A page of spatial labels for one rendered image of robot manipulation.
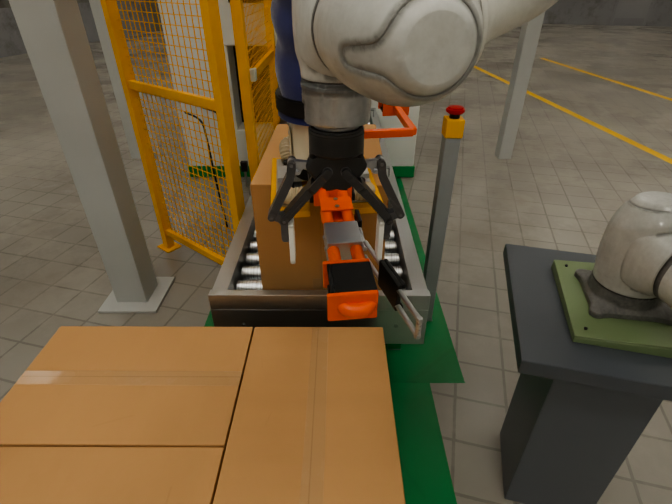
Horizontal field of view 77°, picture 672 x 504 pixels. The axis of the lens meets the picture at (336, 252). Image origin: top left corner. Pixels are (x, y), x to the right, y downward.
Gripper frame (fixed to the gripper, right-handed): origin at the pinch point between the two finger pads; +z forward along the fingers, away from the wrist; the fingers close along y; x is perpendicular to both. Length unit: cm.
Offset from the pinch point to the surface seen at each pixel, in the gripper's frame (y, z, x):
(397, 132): -20, -1, -59
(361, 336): -10, 54, -36
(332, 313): 1.0, 4.5, 9.5
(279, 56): 10, -22, -50
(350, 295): -1.6, 1.3, 9.5
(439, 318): -58, 107, -103
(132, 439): 47, 54, -5
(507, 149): -178, 97, -320
